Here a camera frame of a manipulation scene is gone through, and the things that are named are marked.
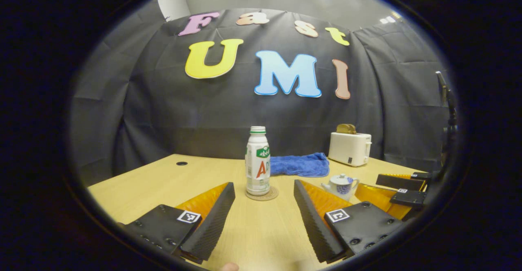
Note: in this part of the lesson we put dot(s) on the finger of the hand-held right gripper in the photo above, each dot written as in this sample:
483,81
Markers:
399,182
410,198

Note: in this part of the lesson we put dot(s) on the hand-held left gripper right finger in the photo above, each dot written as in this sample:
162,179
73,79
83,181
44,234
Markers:
312,222

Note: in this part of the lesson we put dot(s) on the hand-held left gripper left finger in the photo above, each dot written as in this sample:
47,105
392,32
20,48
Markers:
212,222

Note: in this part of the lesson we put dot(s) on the white blue-patterned teacup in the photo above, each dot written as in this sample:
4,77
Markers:
344,191

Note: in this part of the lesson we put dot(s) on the round brown coaster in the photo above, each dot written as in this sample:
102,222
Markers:
274,194

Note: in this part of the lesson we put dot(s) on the white teacup lid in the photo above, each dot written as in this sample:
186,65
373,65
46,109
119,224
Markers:
341,178

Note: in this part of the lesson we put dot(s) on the white green-label water bottle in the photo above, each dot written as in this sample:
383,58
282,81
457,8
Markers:
257,161

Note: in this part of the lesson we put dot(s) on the blue towel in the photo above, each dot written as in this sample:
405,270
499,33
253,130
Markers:
299,165

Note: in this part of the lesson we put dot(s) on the white toaster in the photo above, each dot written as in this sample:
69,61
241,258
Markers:
348,148

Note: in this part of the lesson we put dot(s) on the brown bread slice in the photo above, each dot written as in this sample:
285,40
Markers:
341,129
352,129

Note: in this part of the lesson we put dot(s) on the black backdrop cloth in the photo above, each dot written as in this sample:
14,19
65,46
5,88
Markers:
204,120

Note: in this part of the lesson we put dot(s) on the small ceiling light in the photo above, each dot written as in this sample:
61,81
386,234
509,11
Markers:
387,19

